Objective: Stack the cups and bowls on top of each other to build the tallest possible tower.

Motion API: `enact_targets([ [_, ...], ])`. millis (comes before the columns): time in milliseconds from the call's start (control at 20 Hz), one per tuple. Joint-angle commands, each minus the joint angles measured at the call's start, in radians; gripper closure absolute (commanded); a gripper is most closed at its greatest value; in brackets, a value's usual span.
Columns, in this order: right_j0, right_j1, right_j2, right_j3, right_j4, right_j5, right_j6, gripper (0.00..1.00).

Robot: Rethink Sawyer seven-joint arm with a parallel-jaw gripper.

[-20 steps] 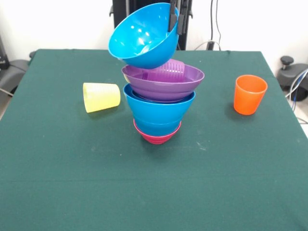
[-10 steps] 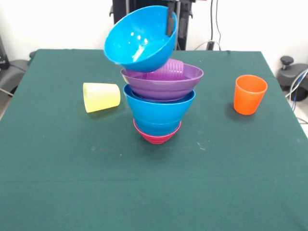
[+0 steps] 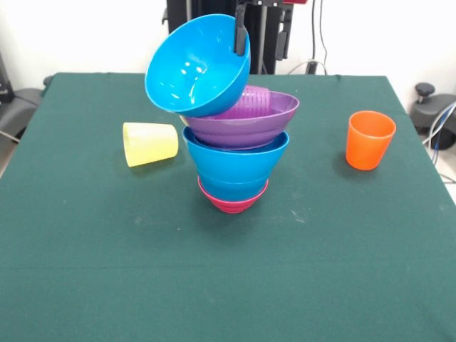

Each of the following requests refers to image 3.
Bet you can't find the grey padded chair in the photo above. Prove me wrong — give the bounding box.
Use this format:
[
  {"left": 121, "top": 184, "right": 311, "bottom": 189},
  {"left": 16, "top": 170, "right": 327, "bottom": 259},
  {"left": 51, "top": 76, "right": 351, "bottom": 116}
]
[{"left": 0, "top": 53, "right": 54, "bottom": 144}]

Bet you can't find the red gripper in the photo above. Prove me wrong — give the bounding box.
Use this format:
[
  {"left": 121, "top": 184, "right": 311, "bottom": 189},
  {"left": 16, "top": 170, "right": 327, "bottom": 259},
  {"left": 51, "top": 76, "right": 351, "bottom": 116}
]
[{"left": 233, "top": 0, "right": 309, "bottom": 62}]

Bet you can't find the dark grey chair base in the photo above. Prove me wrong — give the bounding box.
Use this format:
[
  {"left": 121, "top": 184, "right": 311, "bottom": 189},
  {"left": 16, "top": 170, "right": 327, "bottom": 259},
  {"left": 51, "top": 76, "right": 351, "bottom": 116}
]
[{"left": 409, "top": 82, "right": 456, "bottom": 150}]

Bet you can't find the dark green tablecloth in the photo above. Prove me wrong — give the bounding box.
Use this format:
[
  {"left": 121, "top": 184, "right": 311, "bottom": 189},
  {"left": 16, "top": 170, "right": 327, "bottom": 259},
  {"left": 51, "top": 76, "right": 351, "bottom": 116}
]
[{"left": 0, "top": 72, "right": 456, "bottom": 342}]

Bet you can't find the purple cup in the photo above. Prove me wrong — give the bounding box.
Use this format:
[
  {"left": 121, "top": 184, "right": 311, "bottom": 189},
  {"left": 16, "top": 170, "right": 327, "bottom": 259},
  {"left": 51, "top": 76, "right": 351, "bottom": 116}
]
[{"left": 212, "top": 84, "right": 274, "bottom": 119}]

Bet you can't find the wide purple bowl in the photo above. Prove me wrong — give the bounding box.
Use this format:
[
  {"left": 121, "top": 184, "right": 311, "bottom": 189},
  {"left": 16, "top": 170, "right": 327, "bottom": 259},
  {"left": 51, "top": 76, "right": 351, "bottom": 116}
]
[{"left": 180, "top": 90, "right": 301, "bottom": 151}]

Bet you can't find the small red bowl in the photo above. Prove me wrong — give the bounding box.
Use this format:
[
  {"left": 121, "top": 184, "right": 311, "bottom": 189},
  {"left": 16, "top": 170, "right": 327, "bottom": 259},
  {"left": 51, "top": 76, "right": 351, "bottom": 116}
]
[{"left": 197, "top": 176, "right": 270, "bottom": 215}]

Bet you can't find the orange cup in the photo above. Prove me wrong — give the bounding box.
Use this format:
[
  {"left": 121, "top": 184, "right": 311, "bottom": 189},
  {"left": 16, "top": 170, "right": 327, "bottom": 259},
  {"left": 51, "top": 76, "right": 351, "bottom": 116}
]
[{"left": 345, "top": 110, "right": 398, "bottom": 172}]

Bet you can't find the black wall cable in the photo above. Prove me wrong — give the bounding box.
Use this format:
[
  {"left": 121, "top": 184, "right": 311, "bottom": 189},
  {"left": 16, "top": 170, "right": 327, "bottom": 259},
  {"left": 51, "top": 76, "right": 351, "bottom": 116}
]
[{"left": 286, "top": 0, "right": 329, "bottom": 76}]

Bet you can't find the bundle of light cables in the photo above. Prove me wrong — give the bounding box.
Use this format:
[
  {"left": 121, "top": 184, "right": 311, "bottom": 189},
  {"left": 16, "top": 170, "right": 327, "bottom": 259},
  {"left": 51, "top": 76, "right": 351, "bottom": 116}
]
[{"left": 423, "top": 101, "right": 456, "bottom": 186}]

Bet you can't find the yellow cup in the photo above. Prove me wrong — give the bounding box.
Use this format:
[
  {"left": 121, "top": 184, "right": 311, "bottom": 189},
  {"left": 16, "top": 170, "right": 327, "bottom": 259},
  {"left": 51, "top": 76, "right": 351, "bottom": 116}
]
[{"left": 123, "top": 122, "right": 180, "bottom": 168}]

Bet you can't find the large blue bowl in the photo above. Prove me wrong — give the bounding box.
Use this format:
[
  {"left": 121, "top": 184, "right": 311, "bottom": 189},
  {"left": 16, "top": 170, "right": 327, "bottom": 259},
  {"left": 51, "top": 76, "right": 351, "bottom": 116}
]
[
  {"left": 143, "top": 13, "right": 252, "bottom": 118},
  {"left": 181, "top": 126, "right": 291, "bottom": 185}
]

